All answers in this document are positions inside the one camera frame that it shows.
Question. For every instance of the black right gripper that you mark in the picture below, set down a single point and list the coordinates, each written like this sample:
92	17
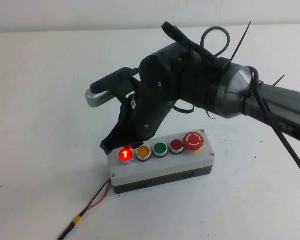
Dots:
152	100

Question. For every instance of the grey push button control box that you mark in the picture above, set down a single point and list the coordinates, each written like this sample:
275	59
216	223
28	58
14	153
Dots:
162	166

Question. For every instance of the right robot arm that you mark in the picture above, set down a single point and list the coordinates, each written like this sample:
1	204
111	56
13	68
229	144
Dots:
229	95

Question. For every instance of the yellow push button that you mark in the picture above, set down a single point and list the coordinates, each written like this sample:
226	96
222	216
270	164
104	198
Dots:
143	152

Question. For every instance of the green push button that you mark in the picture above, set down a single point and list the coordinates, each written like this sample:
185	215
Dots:
159	149

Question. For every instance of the dark red push button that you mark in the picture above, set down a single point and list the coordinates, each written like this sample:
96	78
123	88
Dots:
176	145

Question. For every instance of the red mushroom emergency stop button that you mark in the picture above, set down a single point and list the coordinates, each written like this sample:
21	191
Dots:
193	140

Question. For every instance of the red indicator lamp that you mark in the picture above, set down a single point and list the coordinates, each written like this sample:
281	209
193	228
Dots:
125	156

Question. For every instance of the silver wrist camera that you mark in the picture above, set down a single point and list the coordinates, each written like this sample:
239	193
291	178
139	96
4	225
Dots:
97	98

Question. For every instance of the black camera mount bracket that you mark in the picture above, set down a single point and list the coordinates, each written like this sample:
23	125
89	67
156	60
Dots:
114	80

